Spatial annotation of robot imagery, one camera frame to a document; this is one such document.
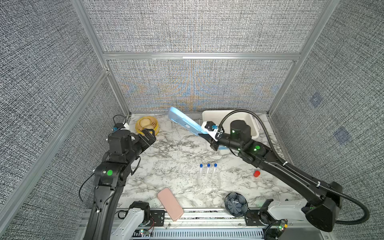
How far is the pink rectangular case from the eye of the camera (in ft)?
2.45

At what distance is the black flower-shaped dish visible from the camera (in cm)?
75

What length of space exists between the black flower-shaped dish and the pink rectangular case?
0.24 m
